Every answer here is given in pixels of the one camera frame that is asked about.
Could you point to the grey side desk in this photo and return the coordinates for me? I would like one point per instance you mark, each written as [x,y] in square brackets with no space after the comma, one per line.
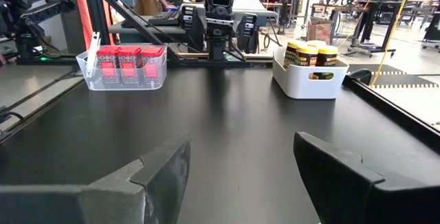
[148,30]

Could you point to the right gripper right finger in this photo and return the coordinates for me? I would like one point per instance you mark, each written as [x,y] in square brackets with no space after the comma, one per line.
[361,196]

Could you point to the backlit keyboard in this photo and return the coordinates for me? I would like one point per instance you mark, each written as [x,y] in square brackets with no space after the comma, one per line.
[165,18]

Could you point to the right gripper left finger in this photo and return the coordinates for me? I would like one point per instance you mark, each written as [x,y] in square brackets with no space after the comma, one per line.
[96,203]

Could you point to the black workshop desk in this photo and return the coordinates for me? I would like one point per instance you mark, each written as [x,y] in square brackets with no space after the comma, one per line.
[373,18]

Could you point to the black orange-edged floor mat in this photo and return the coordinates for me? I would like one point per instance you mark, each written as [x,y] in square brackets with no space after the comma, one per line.
[392,79]

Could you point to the black equipment with green light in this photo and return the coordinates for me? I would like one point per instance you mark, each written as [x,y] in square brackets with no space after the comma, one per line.
[20,18]

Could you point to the white plastic bin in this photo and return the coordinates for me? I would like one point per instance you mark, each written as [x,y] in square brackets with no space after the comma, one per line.
[309,81]

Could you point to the yellow-lid dark spice jar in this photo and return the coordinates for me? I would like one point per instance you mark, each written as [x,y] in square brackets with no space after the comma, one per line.
[326,57]
[306,57]
[291,54]
[316,42]

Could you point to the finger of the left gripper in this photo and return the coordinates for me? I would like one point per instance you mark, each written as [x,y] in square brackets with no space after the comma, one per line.
[192,24]
[248,31]

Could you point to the clear plastic bin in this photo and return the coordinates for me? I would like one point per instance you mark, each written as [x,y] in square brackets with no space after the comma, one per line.
[122,79]

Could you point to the brown cardboard box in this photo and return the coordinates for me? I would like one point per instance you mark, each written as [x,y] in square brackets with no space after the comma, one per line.
[318,30]

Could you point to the brown backpack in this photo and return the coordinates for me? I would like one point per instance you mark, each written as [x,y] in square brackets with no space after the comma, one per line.
[148,1]

